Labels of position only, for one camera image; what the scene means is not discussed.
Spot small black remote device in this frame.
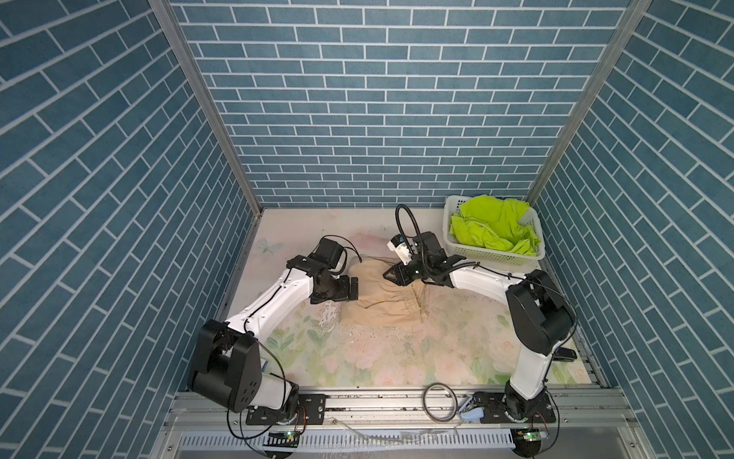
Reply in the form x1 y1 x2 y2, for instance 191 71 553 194
552 346 578 363

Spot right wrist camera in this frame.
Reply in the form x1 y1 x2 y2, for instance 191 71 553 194
387 234 417 266

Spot lime green shorts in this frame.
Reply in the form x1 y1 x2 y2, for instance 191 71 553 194
449 195 541 256

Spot black corrugated cable hose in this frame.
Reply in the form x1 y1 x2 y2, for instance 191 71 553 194
394 203 428 265

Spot blue white connector plug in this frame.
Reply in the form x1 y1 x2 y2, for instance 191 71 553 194
459 407 485 423

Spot white slotted cable duct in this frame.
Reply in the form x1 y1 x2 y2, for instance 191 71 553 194
179 428 515 453

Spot beige shorts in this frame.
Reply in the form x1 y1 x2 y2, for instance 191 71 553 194
339 258 425 328

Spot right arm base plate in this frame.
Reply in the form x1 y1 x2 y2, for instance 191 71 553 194
471 391 557 425

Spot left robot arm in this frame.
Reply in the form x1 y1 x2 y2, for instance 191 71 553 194
188 237 359 419

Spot white plastic basket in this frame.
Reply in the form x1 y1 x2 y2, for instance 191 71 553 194
443 195 546 266

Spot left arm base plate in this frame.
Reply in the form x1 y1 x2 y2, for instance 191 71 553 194
245 392 327 426

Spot aluminium front rail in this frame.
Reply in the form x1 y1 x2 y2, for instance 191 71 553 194
151 384 653 458

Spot black coiled cable loop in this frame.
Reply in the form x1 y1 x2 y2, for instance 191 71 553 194
422 382 460 424

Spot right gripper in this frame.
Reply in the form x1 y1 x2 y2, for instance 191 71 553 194
381 259 433 285

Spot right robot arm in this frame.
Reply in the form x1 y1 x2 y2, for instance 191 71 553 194
383 231 577 407

